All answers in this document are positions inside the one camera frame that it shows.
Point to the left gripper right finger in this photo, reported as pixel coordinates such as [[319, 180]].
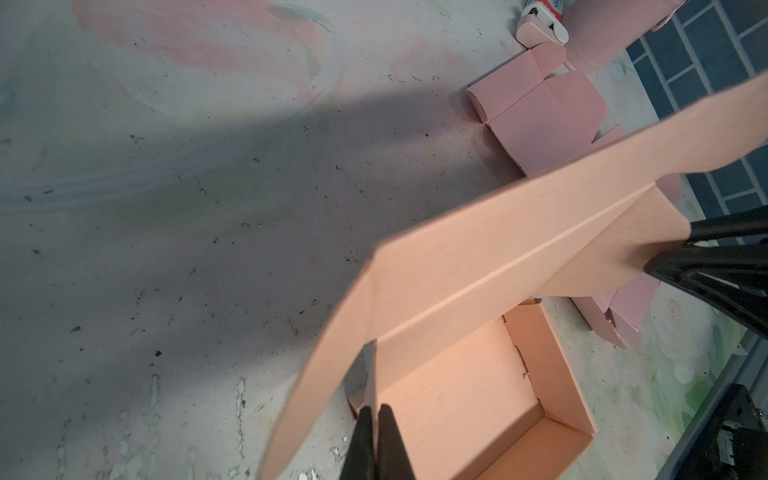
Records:
[[392, 460]]

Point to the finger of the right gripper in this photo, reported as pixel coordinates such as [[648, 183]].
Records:
[[731, 279], [743, 224]]

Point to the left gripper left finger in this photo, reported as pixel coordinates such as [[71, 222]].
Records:
[[360, 461]]

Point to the orange paper box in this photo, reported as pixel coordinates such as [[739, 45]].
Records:
[[464, 353]]

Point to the pink paper box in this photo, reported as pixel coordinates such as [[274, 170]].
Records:
[[543, 119]]

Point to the pink pencil cup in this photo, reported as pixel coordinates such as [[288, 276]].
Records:
[[600, 30]]

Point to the aluminium rail frame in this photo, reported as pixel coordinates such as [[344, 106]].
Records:
[[727, 438]]

